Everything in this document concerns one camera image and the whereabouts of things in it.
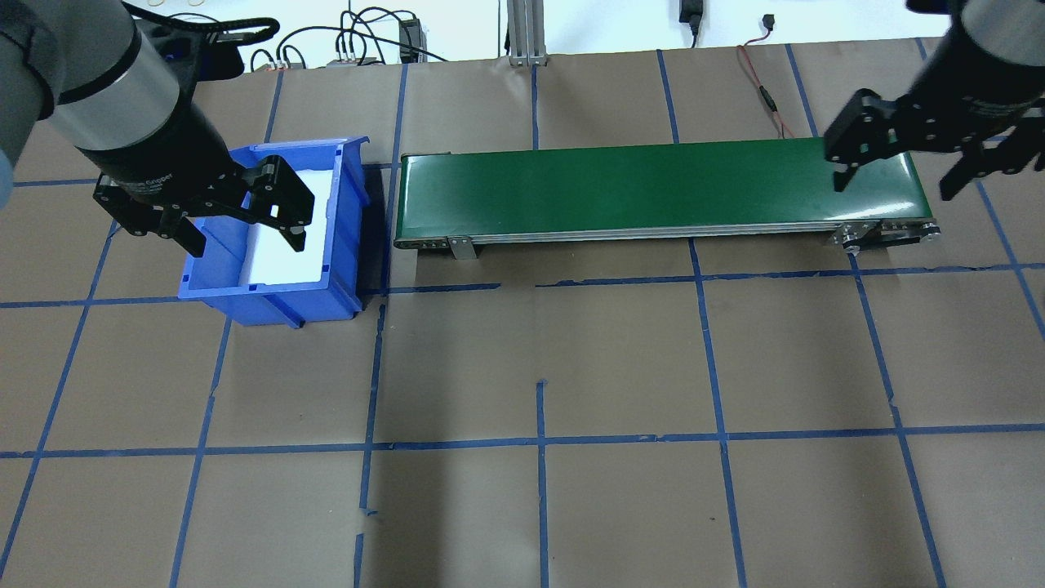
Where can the aluminium frame post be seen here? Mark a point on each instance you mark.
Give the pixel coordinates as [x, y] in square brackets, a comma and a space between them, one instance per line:
[527, 33]

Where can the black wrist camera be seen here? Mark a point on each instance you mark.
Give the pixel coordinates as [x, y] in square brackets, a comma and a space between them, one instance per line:
[192, 61]

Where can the black electronics box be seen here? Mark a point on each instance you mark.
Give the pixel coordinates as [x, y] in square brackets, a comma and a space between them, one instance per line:
[411, 39]

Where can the white foam sheet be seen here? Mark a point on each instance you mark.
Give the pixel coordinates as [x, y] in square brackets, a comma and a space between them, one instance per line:
[277, 261]

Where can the blue plastic storage bin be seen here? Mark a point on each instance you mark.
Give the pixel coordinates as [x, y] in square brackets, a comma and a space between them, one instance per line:
[277, 306]

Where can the black plug adapter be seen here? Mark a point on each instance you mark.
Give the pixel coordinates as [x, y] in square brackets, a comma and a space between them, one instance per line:
[691, 12]

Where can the green conveyor belt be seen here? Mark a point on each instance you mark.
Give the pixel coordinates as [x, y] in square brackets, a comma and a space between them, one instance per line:
[620, 192]

